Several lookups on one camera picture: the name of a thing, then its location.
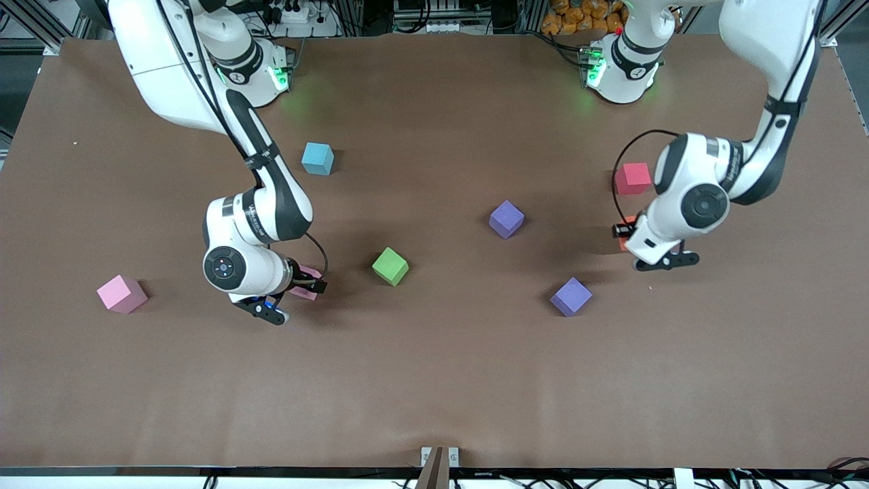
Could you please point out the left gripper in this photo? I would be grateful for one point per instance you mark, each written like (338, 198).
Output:
(621, 231)

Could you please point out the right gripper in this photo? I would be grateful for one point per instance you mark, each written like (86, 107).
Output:
(299, 278)

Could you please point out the orange foam cube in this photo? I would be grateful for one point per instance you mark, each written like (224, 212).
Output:
(630, 219)

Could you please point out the pink foam cube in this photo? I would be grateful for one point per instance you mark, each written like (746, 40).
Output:
(122, 293)
(307, 291)

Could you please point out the purple foam cube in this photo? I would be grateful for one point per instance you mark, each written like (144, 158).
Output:
(570, 297)
(506, 219)

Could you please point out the light blue foam cube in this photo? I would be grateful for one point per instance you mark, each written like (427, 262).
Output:
(317, 157)

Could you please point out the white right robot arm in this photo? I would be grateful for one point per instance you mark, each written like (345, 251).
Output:
(176, 81)

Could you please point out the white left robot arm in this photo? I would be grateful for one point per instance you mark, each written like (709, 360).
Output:
(767, 41)

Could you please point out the red foam cube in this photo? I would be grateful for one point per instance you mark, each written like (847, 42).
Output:
(631, 178)

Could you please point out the green foam cube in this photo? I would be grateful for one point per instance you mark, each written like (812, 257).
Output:
(390, 266)

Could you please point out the brown paper table cover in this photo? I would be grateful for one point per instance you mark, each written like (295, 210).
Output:
(434, 380)

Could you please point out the orange snack bags pile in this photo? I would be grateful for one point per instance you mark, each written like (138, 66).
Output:
(577, 15)

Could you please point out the white box at table edge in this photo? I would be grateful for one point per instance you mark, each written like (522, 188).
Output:
(684, 479)

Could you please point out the white power strip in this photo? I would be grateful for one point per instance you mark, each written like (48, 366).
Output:
(295, 12)

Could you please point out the metal table edge bracket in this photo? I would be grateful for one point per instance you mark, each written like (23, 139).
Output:
(426, 456)

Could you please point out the brown strip under bracket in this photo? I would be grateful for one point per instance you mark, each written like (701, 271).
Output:
(434, 472)

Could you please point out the aluminium frame profile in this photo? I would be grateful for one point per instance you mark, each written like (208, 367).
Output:
(41, 24)
(842, 24)

